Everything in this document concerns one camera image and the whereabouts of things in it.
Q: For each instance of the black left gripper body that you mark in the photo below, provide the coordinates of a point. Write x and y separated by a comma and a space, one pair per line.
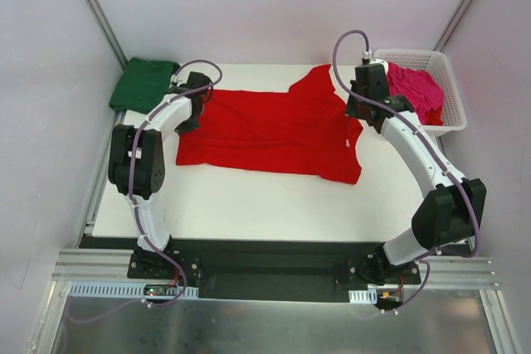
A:
187, 123

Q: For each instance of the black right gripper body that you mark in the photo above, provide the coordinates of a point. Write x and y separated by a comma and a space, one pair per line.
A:
353, 108

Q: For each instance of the red t shirt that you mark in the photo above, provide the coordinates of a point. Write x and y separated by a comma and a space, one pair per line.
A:
302, 131

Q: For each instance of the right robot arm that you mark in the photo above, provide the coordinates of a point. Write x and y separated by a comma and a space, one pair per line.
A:
452, 204

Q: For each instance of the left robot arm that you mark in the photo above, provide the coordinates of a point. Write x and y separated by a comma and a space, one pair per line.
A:
137, 164

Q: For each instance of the folded green t shirt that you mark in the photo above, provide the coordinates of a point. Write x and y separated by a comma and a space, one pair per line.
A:
142, 85

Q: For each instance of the pink t shirt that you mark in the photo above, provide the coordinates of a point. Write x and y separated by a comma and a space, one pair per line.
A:
417, 86

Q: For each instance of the white plastic laundry basket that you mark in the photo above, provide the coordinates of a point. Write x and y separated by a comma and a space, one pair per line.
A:
439, 67

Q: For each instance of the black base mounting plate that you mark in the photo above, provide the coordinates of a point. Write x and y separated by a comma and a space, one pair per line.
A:
322, 272

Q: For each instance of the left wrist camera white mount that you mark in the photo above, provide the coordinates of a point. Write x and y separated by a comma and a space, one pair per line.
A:
176, 81

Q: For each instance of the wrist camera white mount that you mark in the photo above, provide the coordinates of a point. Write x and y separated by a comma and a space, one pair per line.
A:
176, 81
368, 58

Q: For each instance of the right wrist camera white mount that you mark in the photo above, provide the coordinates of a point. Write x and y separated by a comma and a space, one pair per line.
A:
368, 58

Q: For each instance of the aluminium frame rail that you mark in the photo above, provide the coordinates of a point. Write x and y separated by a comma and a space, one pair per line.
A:
447, 272

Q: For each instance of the right white slotted cable duct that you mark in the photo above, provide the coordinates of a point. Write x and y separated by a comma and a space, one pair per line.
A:
369, 296

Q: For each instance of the white slotted cable duct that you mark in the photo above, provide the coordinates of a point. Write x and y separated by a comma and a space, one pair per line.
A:
131, 290
369, 296

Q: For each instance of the left white slotted cable duct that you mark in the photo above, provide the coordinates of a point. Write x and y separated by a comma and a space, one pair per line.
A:
131, 290

